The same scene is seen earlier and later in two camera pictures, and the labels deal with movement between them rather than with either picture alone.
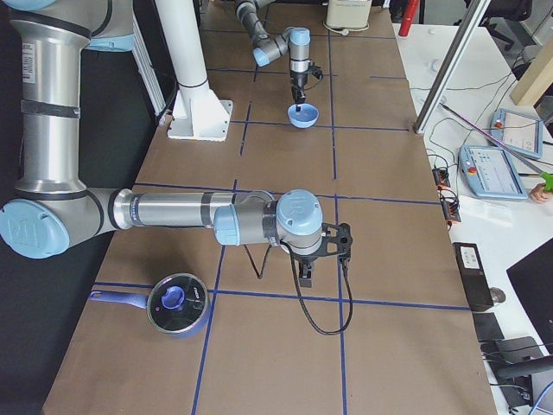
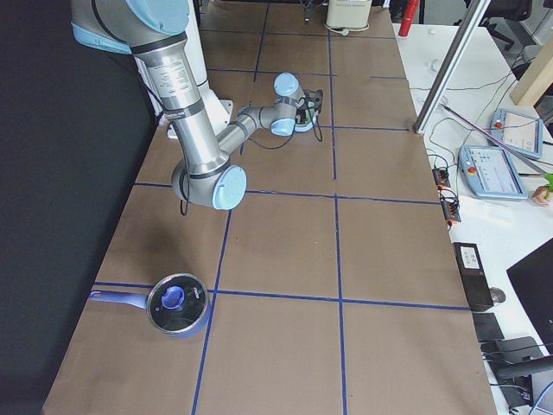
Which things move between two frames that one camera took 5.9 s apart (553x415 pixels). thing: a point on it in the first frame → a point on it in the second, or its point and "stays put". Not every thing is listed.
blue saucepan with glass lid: x=177 y=303 stays put
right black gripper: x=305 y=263 → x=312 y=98
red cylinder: x=409 y=17 stays put
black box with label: x=473 y=275 stays put
